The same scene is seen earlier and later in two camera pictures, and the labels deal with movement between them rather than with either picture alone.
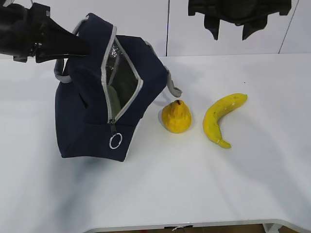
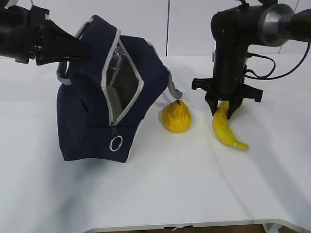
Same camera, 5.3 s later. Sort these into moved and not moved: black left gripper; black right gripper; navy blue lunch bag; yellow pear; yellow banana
Moved: yellow banana; black right gripper
Not moved: yellow pear; black left gripper; navy blue lunch bag
